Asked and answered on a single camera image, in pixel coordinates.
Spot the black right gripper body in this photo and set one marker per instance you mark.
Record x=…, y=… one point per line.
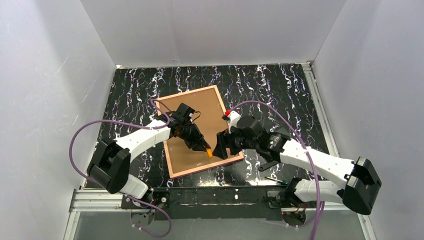
x=227, y=143

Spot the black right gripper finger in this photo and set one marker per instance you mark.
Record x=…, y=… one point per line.
x=220, y=150
x=235, y=146

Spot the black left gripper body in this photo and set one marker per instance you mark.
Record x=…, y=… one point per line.
x=195, y=140

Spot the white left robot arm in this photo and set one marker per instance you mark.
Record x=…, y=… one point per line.
x=110, y=164

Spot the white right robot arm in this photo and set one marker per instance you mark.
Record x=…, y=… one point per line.
x=353, y=183

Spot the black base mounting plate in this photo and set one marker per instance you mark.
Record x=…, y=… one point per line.
x=226, y=202

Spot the green handled screwdriver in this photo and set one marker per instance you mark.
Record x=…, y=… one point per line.
x=281, y=182

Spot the aluminium rail frame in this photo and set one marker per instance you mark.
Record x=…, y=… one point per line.
x=287, y=89

